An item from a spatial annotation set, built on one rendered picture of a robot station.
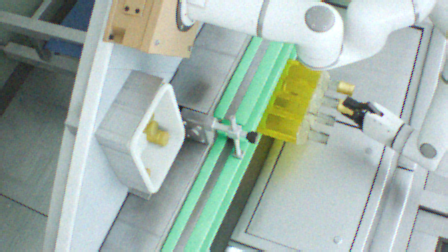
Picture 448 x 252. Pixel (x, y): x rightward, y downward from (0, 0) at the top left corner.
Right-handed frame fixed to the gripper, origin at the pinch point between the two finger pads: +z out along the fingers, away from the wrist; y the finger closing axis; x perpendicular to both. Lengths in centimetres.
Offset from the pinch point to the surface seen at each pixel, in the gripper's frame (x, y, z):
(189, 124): 33.5, 14.1, 24.7
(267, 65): 9.4, 14.0, 19.7
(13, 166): 66, -14, 77
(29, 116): 50, -14, 86
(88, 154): 58, 32, 28
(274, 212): 31.6, -12.2, 2.8
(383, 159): 1.8, -11.8, -13.5
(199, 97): 27.2, 15.9, 26.6
